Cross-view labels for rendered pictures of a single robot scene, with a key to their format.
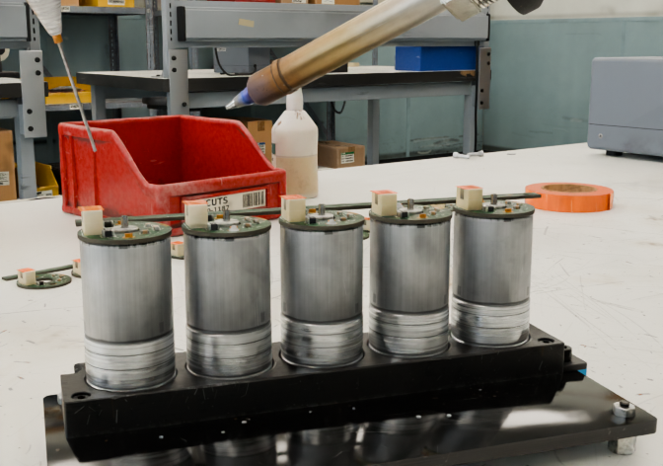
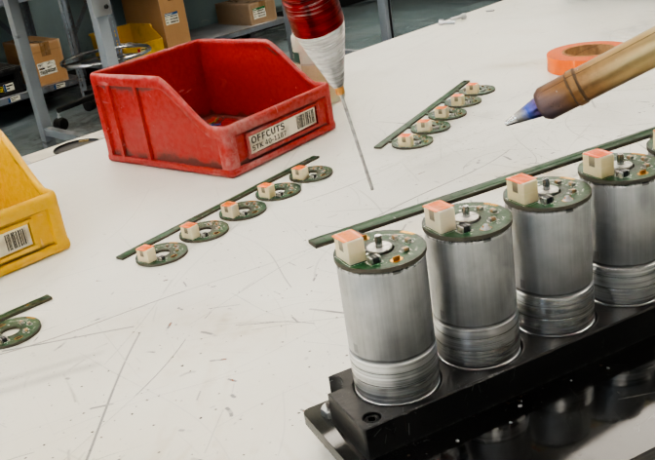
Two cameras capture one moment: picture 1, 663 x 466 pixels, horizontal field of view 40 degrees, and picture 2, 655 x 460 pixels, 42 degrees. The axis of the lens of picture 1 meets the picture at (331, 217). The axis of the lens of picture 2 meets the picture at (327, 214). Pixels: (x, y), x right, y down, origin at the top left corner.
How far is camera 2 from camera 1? 0.10 m
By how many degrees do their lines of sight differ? 11
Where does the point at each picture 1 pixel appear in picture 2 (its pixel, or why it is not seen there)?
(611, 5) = not seen: outside the picture
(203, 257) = (461, 260)
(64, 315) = (213, 292)
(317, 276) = (560, 253)
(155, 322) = (428, 333)
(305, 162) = not seen: hidden behind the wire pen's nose
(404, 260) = (630, 217)
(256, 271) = (509, 262)
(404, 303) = (632, 257)
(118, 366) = (402, 382)
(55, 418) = (336, 437)
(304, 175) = not seen: hidden behind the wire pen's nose
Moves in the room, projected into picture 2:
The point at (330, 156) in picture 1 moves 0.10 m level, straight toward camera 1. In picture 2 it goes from (242, 14) to (243, 16)
